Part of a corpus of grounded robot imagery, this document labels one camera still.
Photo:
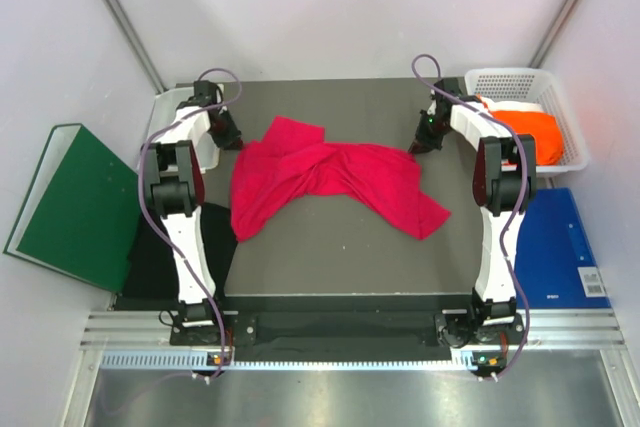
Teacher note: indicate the left aluminium frame post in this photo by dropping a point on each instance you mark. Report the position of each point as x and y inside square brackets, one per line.
[135, 44]

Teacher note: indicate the perforated cable duct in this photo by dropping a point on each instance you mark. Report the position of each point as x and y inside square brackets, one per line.
[205, 361]

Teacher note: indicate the white plastic basket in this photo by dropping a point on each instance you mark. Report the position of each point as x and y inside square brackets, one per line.
[538, 87]

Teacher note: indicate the pink red t-shirt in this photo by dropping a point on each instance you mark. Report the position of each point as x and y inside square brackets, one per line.
[294, 160]

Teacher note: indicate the green ring binder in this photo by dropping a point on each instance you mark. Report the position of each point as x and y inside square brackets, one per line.
[80, 214]

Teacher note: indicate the black folded t-shirt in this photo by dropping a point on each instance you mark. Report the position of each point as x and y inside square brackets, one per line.
[152, 274]

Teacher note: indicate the orange t-shirt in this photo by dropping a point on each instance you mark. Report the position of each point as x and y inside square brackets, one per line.
[530, 118]

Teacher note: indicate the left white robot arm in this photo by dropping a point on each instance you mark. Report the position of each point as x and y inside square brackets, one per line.
[171, 187]

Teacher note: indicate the blue folder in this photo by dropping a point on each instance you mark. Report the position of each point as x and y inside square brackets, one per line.
[555, 265]

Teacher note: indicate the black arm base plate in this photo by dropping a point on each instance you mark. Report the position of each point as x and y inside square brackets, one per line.
[344, 336]

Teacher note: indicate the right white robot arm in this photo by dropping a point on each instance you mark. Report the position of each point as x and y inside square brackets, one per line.
[503, 184]

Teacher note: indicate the right aluminium frame post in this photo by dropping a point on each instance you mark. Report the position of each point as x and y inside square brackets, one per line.
[553, 33]

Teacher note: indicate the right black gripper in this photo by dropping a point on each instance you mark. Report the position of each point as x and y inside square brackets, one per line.
[422, 144]

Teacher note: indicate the aluminium frame post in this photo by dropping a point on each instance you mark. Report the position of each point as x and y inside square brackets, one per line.
[553, 33]
[135, 44]

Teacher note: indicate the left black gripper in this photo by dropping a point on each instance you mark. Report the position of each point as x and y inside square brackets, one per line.
[233, 140]

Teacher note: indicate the translucent plastic tray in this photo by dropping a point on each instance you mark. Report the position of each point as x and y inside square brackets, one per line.
[163, 115]

